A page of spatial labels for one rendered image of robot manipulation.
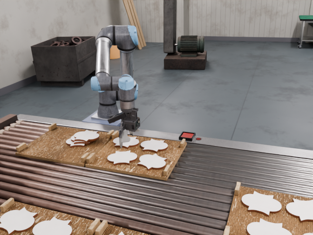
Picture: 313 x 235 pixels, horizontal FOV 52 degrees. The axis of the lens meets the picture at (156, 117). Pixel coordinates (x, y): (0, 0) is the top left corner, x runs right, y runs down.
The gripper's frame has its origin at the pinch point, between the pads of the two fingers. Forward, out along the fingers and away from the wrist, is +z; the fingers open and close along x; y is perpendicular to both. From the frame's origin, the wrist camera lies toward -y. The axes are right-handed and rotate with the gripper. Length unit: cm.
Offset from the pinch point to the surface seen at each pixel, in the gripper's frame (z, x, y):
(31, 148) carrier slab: 2, -19, -46
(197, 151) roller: 1.6, 4.6, 37.9
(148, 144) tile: -0.9, -0.3, 12.9
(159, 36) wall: 81, 798, -255
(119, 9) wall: 2, 745, -361
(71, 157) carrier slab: 1.2, -21.3, -20.0
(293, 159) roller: 1, 9, 84
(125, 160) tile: -0.7, -18.3, 8.1
